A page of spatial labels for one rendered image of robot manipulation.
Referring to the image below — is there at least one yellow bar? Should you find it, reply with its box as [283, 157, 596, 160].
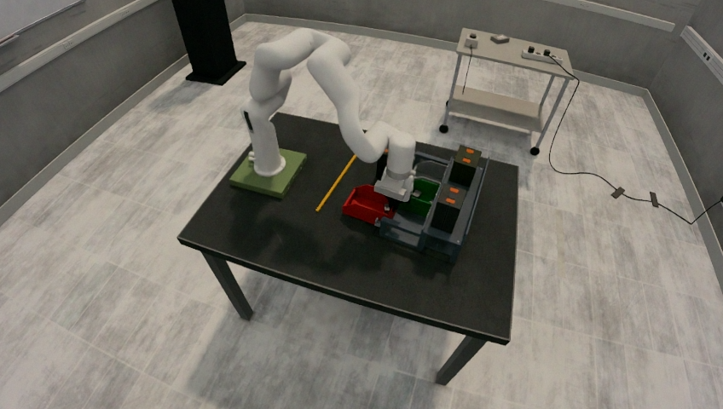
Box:
[316, 155, 357, 212]

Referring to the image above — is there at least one red bin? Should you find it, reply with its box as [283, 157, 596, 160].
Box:
[342, 185, 396, 224]

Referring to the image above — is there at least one green open bin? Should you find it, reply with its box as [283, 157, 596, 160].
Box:
[398, 180, 440, 217]

